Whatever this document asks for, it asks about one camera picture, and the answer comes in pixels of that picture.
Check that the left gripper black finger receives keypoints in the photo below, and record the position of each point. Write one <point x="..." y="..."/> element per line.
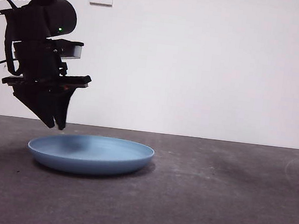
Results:
<point x="64" y="107"/>
<point x="37" y="102"/>

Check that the blue round plate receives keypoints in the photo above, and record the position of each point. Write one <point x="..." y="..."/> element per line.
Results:
<point x="90" y="159"/>

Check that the left wrist grey camera box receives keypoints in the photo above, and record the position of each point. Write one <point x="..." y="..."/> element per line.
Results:
<point x="76" y="52"/>

